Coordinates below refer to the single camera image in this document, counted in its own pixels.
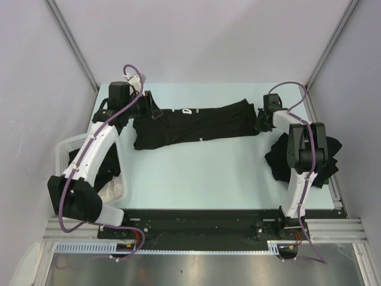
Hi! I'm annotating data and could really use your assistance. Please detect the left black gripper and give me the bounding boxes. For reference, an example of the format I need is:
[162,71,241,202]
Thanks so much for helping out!
[124,91,163,122]

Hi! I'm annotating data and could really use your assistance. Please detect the black printed t shirt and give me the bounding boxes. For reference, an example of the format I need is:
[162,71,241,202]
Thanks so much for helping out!
[133,99,259,150]

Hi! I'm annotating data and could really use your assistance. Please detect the white plastic basket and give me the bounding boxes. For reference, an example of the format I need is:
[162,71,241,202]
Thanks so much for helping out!
[55,133,128,204]

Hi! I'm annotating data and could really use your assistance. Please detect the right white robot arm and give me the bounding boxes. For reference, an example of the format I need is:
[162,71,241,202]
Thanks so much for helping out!
[255,94,329,239]

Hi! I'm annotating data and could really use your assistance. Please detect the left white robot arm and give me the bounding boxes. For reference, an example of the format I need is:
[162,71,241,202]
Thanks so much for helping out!
[48,76,163,238]

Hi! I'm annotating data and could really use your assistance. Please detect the stack of folded black shirts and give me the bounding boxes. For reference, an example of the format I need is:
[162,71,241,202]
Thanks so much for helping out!
[264,132,343,189]

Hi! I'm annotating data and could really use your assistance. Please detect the black shirt in basket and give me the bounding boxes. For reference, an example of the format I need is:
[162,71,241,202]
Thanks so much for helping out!
[64,144,121,193]

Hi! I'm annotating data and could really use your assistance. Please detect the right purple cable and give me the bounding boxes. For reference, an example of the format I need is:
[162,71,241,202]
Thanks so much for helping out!
[267,82,316,209]

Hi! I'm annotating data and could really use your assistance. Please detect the purple cable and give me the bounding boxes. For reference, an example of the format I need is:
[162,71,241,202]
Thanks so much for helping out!
[59,64,145,233]
[267,82,316,209]

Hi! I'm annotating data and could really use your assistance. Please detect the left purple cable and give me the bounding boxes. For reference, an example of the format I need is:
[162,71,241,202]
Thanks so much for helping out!
[59,64,145,233]

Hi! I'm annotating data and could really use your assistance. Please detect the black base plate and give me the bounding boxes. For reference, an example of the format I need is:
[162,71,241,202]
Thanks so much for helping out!
[98,208,312,253]

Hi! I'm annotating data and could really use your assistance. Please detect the right cable duct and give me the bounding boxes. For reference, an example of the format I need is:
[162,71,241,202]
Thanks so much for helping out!
[267,240,298,256]

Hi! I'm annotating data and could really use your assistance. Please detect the cable duct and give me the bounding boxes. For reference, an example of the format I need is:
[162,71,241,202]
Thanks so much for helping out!
[267,240,298,256]
[55,242,136,254]

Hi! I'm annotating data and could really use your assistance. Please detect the aluminium frame rail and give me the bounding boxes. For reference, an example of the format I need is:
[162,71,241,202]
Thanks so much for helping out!
[306,219,368,244]
[43,217,98,241]

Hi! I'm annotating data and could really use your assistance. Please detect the left aluminium frame rail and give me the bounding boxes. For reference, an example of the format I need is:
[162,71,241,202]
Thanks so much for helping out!
[43,217,98,241]

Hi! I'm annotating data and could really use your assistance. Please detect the left cable duct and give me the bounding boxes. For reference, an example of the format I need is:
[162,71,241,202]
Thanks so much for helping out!
[55,242,136,254]

